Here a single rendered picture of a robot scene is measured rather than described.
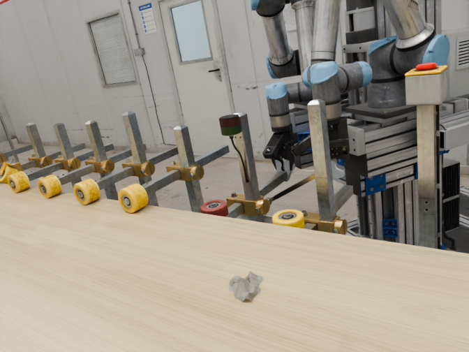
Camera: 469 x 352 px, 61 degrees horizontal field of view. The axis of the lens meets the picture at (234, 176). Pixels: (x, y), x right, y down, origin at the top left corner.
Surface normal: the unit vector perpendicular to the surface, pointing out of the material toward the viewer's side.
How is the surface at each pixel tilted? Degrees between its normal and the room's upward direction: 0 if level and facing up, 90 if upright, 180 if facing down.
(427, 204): 90
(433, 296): 0
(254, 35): 90
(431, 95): 90
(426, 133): 90
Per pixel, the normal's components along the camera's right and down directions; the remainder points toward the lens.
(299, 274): -0.17, -0.93
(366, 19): 0.34, 0.25
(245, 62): -0.63, 0.35
